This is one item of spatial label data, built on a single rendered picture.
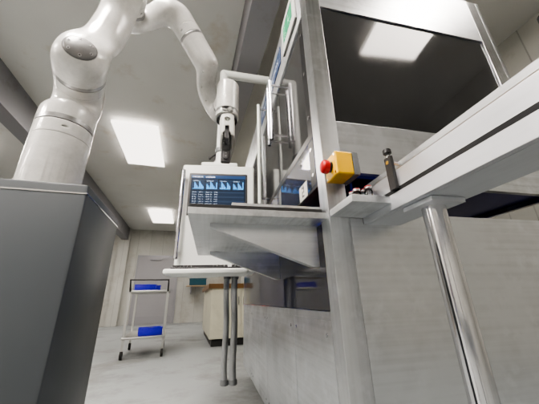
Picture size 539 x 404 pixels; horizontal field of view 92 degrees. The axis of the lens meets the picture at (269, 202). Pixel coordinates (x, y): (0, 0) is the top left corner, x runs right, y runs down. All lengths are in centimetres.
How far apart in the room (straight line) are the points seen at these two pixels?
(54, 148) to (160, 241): 943
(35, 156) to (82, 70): 24
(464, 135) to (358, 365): 56
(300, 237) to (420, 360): 44
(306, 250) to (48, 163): 69
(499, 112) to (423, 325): 56
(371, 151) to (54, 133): 88
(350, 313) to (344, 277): 9
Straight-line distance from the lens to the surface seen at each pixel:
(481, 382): 69
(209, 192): 183
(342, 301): 76
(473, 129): 60
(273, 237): 82
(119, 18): 106
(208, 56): 110
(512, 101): 57
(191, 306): 986
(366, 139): 98
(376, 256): 83
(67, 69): 85
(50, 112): 81
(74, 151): 77
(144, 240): 1018
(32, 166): 75
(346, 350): 77
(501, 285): 111
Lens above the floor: 64
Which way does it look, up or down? 20 degrees up
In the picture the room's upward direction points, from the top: 2 degrees counter-clockwise
